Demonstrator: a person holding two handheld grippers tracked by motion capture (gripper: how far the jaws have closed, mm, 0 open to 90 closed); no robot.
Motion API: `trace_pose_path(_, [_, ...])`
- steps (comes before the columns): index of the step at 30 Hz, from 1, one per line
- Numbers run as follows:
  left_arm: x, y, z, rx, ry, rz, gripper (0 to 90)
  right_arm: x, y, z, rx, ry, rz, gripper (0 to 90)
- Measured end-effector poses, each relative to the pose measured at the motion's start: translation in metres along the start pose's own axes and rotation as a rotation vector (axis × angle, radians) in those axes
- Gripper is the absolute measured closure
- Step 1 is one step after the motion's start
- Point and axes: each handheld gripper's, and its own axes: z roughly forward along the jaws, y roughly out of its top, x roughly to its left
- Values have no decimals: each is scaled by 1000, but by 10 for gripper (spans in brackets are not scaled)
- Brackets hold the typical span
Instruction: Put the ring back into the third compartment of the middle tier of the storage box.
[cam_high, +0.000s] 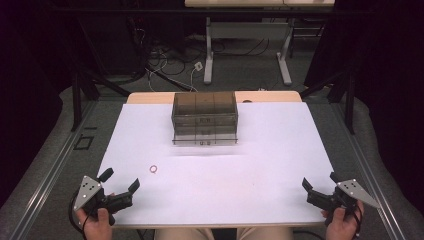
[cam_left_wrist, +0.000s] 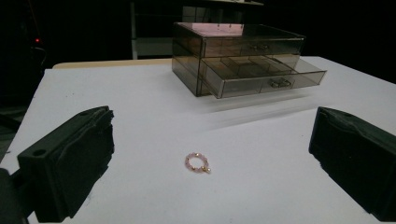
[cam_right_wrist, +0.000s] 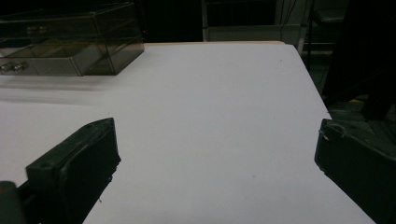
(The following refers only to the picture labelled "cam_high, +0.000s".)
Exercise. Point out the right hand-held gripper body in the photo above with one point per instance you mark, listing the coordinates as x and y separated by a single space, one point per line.
350 191

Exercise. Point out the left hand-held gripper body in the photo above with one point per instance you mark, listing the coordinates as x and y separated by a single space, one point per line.
87 193

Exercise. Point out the clear plastic drawer organizer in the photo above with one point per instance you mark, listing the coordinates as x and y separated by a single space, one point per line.
205 116

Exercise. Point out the person's left hand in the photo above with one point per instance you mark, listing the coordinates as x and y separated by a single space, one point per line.
97 226

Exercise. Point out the person's right hand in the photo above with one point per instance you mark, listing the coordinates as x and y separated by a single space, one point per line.
341 228

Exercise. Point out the black tape square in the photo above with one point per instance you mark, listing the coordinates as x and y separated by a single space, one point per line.
75 144

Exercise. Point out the person's right leg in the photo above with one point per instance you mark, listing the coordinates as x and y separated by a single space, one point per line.
265 234

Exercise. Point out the person's leg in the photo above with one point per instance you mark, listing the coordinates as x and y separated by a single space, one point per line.
186 234
265 234

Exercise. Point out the person's left leg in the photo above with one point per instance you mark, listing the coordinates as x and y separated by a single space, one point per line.
186 234

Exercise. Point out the white table sheet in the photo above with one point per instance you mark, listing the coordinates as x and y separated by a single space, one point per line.
233 180

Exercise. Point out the black metal stand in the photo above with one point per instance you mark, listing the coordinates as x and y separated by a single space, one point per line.
349 100
77 100

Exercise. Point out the dark curtain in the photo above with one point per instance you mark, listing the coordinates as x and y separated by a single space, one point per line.
390 83
30 83

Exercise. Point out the white power adapter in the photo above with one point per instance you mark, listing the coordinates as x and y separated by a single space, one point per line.
198 66

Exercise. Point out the white desk with metal legs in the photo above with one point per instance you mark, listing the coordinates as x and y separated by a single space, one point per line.
246 31

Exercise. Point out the metal floor rail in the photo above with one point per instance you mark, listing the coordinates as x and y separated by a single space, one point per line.
50 173
370 180

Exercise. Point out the black horizontal frame bar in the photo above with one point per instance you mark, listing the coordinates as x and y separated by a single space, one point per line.
133 11

